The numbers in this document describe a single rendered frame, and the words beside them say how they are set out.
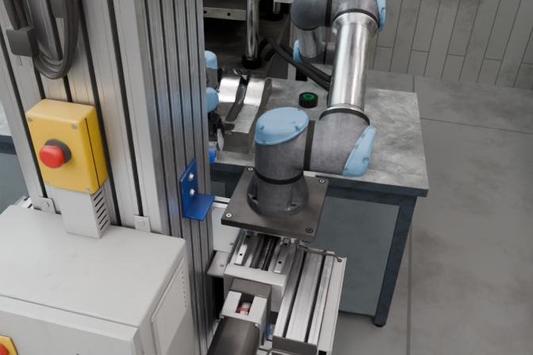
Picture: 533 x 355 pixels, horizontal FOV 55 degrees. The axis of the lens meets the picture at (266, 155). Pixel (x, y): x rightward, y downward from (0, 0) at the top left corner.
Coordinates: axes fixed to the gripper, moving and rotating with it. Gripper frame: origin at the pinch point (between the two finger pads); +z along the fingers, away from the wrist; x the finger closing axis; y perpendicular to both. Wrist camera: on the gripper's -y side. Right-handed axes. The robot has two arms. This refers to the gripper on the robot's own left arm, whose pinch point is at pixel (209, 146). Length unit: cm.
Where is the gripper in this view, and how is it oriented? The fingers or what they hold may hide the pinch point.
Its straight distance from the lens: 179.7
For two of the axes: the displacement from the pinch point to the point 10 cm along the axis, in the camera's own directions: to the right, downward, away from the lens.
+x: 10.0, 0.3, 0.0
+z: -0.3, 8.2, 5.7
